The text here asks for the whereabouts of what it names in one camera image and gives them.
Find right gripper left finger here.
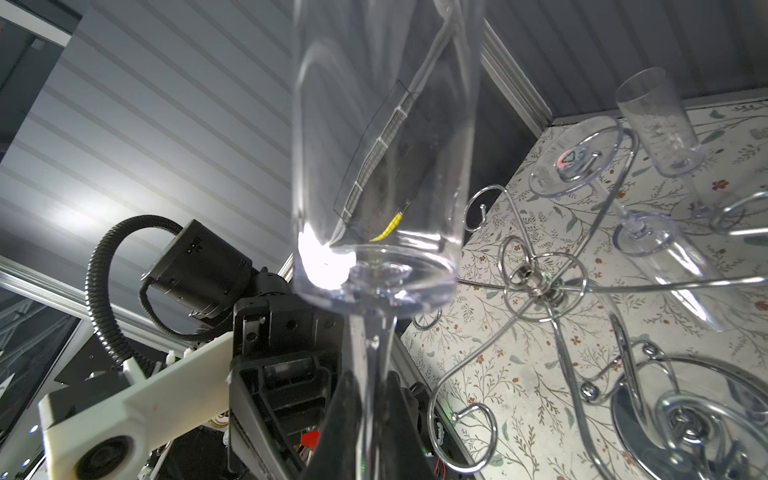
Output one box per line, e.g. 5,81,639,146
302,371,363,480

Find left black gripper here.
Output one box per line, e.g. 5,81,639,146
226,293,433,480

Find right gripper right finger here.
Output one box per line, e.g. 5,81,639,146
380,371,434,480

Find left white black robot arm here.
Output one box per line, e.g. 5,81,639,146
39,215,432,479

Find chrome wine glass rack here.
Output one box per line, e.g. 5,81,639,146
413,116,768,480

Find yellow black striped tool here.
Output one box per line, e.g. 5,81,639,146
371,211,403,242

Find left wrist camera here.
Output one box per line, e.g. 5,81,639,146
38,332,233,479

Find black wire basket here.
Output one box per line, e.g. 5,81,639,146
332,82,463,245

